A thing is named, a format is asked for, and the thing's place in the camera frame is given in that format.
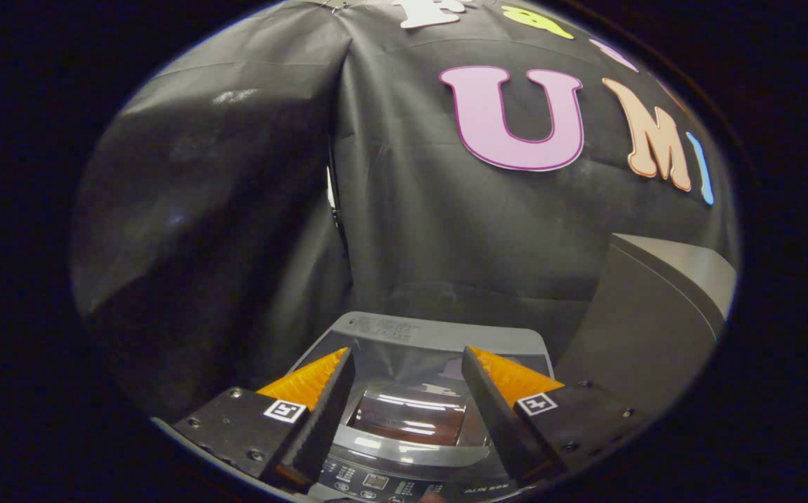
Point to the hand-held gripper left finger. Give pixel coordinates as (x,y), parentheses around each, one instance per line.
(320,419)

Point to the beige cabinet with dark frame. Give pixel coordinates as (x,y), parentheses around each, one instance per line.
(628,328)

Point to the black backdrop cloth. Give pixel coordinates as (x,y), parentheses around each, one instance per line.
(222,209)

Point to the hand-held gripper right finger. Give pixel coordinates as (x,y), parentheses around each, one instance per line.
(495,412)

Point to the grey washing machine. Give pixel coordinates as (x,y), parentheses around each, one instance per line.
(376,482)

